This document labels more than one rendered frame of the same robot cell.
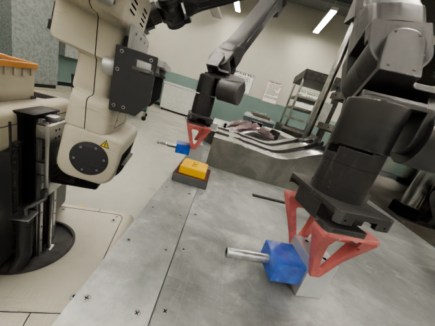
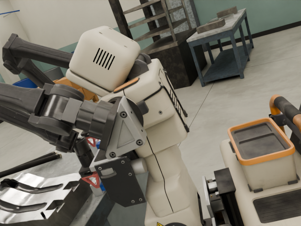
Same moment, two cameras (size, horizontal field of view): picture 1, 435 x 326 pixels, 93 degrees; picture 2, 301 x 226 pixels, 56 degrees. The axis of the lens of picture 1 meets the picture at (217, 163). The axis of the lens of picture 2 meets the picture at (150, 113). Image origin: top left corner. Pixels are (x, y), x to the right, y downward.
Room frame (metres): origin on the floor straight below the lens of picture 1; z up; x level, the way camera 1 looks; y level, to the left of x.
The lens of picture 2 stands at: (1.38, 0.79, 1.38)
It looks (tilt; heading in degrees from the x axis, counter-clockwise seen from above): 19 degrees down; 206
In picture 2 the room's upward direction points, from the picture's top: 21 degrees counter-clockwise
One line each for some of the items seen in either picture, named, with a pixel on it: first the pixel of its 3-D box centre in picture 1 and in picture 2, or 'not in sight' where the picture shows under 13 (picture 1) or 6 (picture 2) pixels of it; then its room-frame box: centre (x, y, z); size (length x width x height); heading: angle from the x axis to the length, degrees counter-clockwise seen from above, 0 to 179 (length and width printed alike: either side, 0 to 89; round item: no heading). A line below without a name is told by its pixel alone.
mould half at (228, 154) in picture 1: (282, 156); (22, 202); (0.72, -0.21, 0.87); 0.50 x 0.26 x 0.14; 92
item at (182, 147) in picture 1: (179, 147); (109, 183); (0.59, 0.12, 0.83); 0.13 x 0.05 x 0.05; 105
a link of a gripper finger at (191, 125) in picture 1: (196, 132); not in sight; (0.59, 0.08, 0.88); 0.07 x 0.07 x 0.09; 15
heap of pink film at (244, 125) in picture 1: (252, 127); not in sight; (1.06, -0.11, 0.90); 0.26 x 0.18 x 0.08; 109
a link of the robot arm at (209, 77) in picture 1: (210, 86); (79, 145); (0.60, 0.08, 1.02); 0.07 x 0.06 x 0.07; 70
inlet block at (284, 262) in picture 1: (274, 259); (102, 144); (0.22, -0.11, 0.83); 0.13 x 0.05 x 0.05; 101
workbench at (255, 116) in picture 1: (254, 129); not in sight; (5.54, -0.66, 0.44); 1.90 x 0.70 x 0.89; 175
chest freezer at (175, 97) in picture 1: (185, 101); not in sight; (7.51, 1.73, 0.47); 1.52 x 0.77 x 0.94; 85
